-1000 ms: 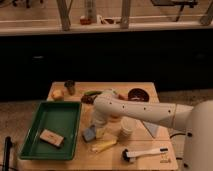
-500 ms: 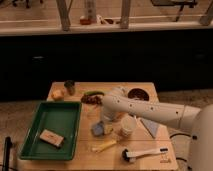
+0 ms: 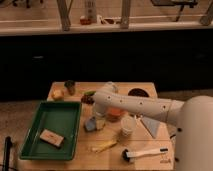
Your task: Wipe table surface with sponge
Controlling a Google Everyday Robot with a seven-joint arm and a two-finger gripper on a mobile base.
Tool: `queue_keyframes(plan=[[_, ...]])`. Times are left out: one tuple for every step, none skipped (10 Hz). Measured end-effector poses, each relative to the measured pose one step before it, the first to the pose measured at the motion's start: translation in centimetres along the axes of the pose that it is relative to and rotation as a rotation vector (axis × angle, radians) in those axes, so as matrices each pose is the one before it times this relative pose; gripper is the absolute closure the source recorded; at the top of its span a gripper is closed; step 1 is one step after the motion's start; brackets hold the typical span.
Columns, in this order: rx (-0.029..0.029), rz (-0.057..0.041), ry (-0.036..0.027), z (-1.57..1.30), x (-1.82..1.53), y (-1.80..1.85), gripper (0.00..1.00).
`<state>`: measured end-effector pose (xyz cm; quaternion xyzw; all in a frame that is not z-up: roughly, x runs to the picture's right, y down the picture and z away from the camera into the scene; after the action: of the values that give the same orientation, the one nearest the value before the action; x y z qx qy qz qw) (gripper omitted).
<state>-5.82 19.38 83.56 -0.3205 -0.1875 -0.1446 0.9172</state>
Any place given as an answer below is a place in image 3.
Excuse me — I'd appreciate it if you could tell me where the blue sponge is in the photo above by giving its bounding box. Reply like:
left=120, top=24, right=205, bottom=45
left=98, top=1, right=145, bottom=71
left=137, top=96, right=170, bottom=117
left=84, top=117, right=97, bottom=132

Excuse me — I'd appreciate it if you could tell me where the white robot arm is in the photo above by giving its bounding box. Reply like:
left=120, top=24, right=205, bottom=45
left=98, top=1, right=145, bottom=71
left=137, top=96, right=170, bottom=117
left=93, top=82, right=213, bottom=171

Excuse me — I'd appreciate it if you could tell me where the orange bowl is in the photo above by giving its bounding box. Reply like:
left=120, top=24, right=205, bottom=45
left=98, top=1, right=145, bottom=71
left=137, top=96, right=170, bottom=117
left=106, top=108, right=125, bottom=122

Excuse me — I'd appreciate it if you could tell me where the brown food pile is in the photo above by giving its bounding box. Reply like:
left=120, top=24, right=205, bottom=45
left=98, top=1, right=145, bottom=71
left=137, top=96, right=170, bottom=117
left=81, top=95, right=94, bottom=105

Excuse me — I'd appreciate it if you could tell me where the green pepper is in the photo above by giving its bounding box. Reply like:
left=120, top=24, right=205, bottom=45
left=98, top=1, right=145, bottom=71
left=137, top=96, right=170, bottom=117
left=84, top=91, right=96, bottom=96

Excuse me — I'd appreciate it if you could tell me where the white cup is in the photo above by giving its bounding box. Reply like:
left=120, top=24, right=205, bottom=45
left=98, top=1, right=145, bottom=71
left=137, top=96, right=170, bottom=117
left=121, top=116, right=136, bottom=136

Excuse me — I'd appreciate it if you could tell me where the yellow stick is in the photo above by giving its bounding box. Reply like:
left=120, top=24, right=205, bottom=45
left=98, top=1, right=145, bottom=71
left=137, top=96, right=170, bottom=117
left=91, top=140, right=117, bottom=153

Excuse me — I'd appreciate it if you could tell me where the dark metal cup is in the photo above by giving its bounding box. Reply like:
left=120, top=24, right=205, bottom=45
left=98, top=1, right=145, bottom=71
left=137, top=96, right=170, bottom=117
left=64, top=80, right=75, bottom=95

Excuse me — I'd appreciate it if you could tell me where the dark red bowl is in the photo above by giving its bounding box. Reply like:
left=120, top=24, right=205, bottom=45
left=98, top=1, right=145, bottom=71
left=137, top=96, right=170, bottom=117
left=128, top=88, right=149, bottom=97

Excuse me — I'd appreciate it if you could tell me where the yellow round fruit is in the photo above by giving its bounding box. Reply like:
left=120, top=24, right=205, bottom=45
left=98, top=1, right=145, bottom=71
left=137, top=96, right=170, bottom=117
left=51, top=89, right=64, bottom=101

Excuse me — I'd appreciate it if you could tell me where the green plastic tray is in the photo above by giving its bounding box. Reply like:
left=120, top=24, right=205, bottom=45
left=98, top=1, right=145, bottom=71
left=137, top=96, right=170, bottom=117
left=19, top=101, right=81, bottom=161

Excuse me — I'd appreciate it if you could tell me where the grey triangular cloth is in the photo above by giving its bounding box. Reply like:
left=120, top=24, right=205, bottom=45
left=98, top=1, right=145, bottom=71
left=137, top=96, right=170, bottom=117
left=140, top=116, right=160, bottom=138

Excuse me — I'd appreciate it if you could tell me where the wooden block in tray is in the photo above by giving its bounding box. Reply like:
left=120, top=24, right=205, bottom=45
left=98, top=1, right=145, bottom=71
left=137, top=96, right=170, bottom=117
left=40, top=129, right=64, bottom=147

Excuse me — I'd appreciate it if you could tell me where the black pole at left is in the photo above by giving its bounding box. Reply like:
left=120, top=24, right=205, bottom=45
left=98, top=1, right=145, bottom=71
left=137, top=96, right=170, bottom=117
left=2, top=136, right=12, bottom=171

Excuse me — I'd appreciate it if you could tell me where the red object on shelf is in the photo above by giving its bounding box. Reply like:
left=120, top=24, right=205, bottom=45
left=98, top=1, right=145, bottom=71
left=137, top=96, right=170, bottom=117
left=80, top=16, right=92, bottom=25

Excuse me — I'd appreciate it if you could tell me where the white handled dish brush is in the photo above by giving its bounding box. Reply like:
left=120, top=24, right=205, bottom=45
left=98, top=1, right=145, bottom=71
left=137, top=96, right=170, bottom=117
left=122, top=148, right=168, bottom=162

